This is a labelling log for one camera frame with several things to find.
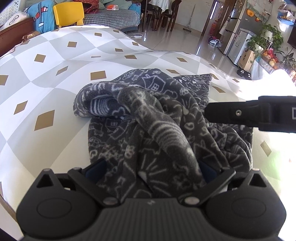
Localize fruit bowl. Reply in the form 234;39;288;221
261;48;281;70

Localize grey white checkered tablecloth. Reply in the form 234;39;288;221
0;24;278;240

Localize blue cartoon pillow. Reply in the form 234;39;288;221
23;1;56;34

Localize dark grey doodle fleece jacket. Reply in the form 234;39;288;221
73;68;253;202

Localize white small freezer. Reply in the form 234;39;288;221
228;28;255;65

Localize orange tissue packet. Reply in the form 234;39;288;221
106;4;119;11

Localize cardboard box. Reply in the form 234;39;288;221
238;49;256;72

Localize red patterned cushion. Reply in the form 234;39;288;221
76;0;99;14

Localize broom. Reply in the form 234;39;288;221
183;4;196;32

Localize green potted plant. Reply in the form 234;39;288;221
247;24;283;55

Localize dark wooden dining chair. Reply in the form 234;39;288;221
157;0;182;32

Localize yellow plastic chair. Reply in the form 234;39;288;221
53;2;84;28

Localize silver refrigerator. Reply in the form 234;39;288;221
219;0;246;56

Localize plastic bag on floor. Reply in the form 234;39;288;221
208;36;221;48

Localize black white slippers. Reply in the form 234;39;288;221
237;69;252;80

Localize checkered grey sofa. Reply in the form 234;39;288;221
83;9;140;32

